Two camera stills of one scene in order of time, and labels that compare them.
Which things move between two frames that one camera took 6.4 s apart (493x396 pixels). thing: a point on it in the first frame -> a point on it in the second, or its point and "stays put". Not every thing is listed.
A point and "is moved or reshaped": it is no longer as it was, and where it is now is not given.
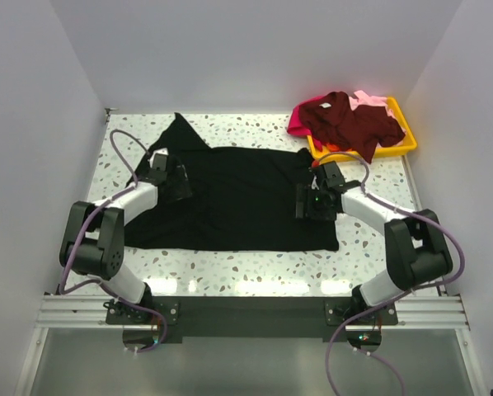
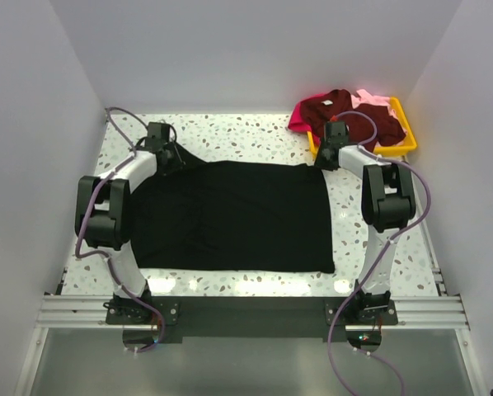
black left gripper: x=180 y=189 -> x=177 y=162
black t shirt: x=241 y=199 is moved or reshaped
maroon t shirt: x=331 y=119 stays put
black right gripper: x=304 y=193 -> x=319 y=162
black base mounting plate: x=251 y=318 stays put
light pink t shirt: x=360 y=98 stays put
